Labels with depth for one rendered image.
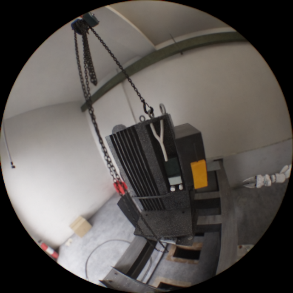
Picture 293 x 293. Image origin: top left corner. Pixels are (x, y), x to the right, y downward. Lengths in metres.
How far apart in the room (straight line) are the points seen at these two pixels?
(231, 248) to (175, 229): 0.51
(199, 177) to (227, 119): 1.35
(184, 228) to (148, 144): 0.62
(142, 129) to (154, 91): 1.30
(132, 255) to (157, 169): 0.83
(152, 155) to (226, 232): 0.90
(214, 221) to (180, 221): 0.38
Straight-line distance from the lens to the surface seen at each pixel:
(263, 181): 0.99
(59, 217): 2.75
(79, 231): 2.61
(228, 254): 0.99
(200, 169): 0.55
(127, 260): 1.10
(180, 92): 1.73
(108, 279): 1.15
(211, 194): 1.31
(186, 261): 1.64
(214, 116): 1.74
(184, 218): 0.85
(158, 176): 0.69
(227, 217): 1.12
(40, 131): 2.64
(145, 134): 0.59
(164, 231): 0.82
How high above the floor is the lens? 1.61
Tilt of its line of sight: 13 degrees down
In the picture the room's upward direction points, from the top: 20 degrees counter-clockwise
